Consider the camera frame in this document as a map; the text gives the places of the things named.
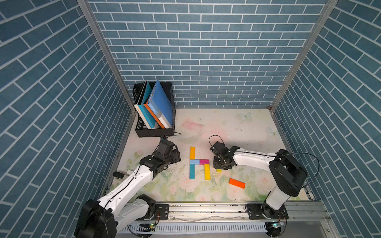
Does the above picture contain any yellow long block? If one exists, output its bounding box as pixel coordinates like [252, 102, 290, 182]
[204, 164, 211, 180]

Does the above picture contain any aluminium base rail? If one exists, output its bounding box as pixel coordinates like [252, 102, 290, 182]
[86, 201, 331, 224]

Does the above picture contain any magenta block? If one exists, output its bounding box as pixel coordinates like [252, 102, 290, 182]
[199, 159, 209, 165]

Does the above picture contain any white black book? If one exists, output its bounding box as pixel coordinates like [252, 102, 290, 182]
[134, 81, 150, 129]

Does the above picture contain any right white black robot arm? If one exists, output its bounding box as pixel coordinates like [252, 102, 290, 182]
[210, 142, 308, 219]

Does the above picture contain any orange block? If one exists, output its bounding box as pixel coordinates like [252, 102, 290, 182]
[229, 178, 246, 189]

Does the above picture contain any teal book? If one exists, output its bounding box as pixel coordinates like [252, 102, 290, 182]
[136, 81, 158, 130]

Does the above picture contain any white ribbed cable duct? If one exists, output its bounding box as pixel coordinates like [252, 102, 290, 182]
[125, 222, 267, 235]

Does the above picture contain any orange spine book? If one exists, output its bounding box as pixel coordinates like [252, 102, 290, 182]
[144, 103, 165, 129]

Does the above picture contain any black mesh book basket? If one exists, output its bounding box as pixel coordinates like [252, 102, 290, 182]
[133, 81, 176, 137]

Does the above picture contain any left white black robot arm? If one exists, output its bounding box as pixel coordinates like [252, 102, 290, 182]
[74, 137, 181, 238]

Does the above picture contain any teal long block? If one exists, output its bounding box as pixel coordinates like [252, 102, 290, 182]
[189, 164, 195, 179]

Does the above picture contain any blue book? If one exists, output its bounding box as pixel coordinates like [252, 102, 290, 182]
[147, 81, 173, 129]

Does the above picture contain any orange-yellow long block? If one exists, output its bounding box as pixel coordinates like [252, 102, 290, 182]
[190, 147, 195, 160]

